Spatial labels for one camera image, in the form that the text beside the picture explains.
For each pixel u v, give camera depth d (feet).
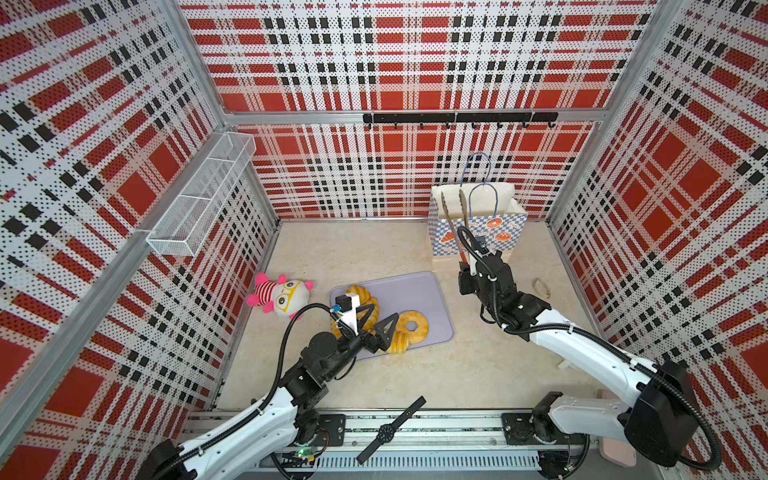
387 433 2.41
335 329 2.12
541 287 3.32
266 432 1.69
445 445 2.41
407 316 2.98
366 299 3.13
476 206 2.74
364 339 2.14
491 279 1.87
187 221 3.01
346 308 2.11
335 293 3.26
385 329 2.27
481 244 2.17
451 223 2.68
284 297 2.98
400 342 2.72
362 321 2.48
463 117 2.92
